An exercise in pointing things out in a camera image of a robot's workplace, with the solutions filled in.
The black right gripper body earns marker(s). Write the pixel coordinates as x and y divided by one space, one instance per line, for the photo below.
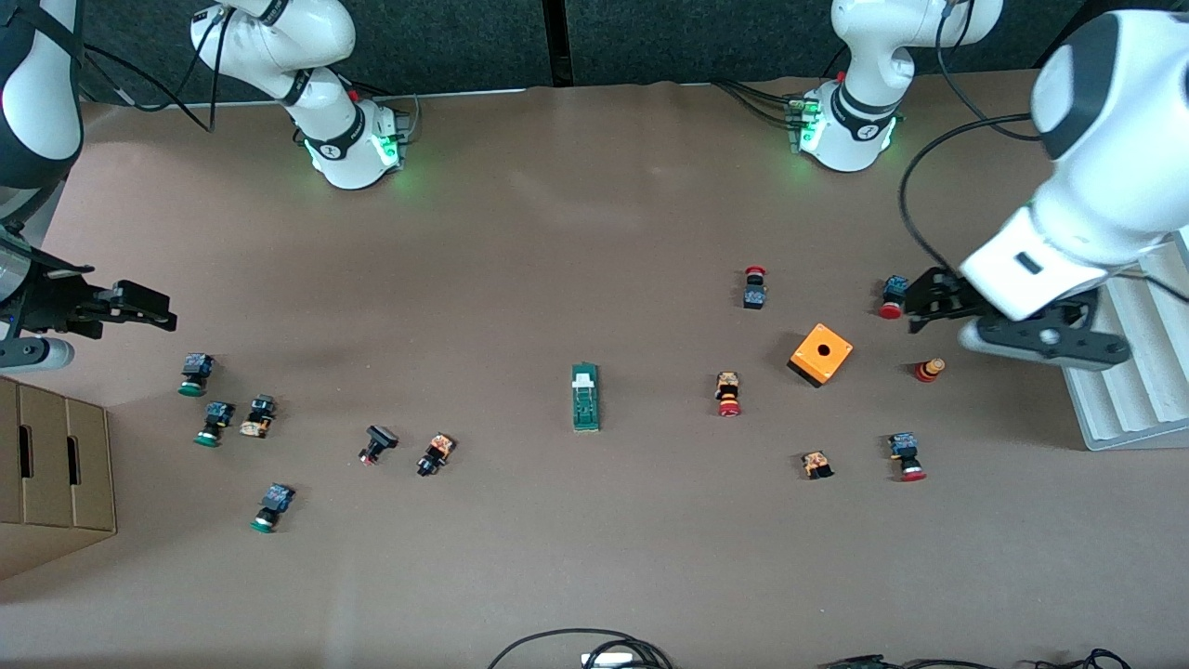
54 299

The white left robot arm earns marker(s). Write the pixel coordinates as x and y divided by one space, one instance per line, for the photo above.
1105 186

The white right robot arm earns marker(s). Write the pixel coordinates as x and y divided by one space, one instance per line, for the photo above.
279 46

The red mushroom button blue block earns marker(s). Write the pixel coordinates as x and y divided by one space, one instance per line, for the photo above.
892 299
906 456

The red yellow button head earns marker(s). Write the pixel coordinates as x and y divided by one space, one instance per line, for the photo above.
929 370

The green pushbutton blue contact block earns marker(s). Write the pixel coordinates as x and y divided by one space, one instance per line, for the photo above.
271 507
193 373
214 423

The black pushbutton beige contact block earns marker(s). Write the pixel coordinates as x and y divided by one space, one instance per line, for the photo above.
257 416

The brown cardboard box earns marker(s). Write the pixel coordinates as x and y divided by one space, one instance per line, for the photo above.
56 465

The red pushbutton black contact block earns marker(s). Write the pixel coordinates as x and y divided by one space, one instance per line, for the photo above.
754 290

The white ribbed plastic tray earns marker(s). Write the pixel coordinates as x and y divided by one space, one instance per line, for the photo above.
1133 400

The red mushroom button orange block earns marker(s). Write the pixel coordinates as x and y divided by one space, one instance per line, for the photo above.
728 393

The black selector orange contact block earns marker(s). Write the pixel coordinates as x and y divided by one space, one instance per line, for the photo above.
435 454

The brown paper table cover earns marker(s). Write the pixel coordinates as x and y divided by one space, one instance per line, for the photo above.
594 557

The black panel divider strip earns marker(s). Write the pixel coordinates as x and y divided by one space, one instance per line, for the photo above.
555 42

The white plug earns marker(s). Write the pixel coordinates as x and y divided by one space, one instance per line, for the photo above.
608 661

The orange button enclosure box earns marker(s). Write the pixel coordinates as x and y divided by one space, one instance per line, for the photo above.
817 358

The black square head switch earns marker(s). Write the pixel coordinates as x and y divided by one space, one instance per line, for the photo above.
378 443

